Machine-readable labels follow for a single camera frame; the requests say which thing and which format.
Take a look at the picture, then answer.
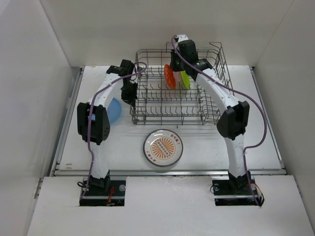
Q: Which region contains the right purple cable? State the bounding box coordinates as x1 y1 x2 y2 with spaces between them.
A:
170 35 268 206

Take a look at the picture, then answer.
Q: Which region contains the grey wire dish rack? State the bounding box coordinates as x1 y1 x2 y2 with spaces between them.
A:
130 43 221 125

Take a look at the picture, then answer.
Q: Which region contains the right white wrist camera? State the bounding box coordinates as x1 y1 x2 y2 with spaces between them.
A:
172 34 189 43

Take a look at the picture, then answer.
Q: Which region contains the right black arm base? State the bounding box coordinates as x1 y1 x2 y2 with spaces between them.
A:
211 178 265 207

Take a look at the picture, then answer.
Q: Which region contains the white ceramic plate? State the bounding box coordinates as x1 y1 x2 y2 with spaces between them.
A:
142 134 185 169

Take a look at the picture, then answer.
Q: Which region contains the orange patterned plate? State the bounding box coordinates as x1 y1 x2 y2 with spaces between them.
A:
164 64 176 89

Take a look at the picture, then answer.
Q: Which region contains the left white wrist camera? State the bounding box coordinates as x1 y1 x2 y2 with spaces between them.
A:
129 65 144 83

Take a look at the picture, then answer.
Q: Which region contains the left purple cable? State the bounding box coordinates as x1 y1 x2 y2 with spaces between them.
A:
81 61 148 200

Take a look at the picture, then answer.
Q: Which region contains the purple cable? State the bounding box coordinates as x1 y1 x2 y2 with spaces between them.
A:
81 61 148 200
170 35 268 206

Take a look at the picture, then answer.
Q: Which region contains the pink plastic plate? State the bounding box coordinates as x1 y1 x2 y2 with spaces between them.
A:
173 72 181 81

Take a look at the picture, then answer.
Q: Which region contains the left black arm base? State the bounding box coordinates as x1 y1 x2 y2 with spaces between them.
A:
79 180 126 207

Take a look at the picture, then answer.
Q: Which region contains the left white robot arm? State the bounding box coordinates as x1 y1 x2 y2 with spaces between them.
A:
77 59 137 195

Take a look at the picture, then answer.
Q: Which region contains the green plastic plate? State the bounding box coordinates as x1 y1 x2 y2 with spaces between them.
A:
181 71 190 89

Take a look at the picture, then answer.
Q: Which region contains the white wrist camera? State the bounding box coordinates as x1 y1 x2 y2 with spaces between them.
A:
172 34 189 43
129 65 144 83

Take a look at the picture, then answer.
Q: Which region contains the white printed plate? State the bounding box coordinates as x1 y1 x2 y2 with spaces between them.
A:
143 128 184 166

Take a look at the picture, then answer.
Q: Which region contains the blue plastic plate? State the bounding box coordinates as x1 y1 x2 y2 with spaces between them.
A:
107 98 122 124

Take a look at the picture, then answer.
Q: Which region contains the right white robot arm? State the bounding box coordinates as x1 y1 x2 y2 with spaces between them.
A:
171 35 250 194

